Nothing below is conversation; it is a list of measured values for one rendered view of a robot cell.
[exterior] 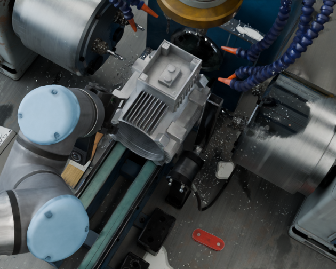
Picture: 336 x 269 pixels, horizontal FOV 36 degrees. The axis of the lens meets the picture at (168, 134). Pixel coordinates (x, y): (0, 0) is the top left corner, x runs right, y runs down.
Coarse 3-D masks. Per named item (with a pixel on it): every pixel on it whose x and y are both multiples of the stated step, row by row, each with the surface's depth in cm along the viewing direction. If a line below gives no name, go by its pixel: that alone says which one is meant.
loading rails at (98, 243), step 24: (120, 144) 132; (96, 168) 128; (120, 168) 137; (144, 168) 130; (168, 168) 141; (96, 192) 127; (144, 192) 126; (120, 216) 125; (144, 216) 135; (96, 240) 122; (120, 240) 129; (96, 264) 119
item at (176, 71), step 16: (160, 48) 118; (176, 48) 118; (160, 64) 119; (176, 64) 120; (192, 64) 117; (144, 80) 114; (160, 80) 116; (176, 80) 118; (192, 80) 119; (160, 96) 115; (176, 96) 113
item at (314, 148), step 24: (288, 72) 118; (264, 96) 113; (288, 96) 112; (312, 96) 114; (240, 120) 119; (264, 120) 112; (288, 120) 111; (312, 120) 111; (240, 144) 115; (264, 144) 113; (288, 144) 111; (312, 144) 110; (264, 168) 117; (288, 168) 113; (312, 168) 111; (312, 192) 116
